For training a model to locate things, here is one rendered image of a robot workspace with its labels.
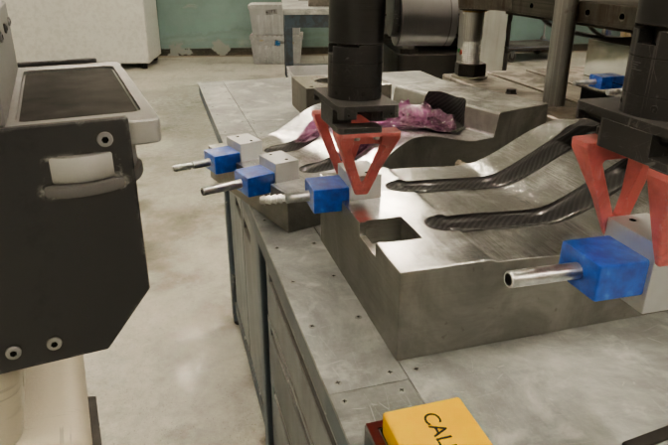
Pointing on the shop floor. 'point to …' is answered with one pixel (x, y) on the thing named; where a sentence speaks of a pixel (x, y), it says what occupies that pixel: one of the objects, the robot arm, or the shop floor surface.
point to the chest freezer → (83, 18)
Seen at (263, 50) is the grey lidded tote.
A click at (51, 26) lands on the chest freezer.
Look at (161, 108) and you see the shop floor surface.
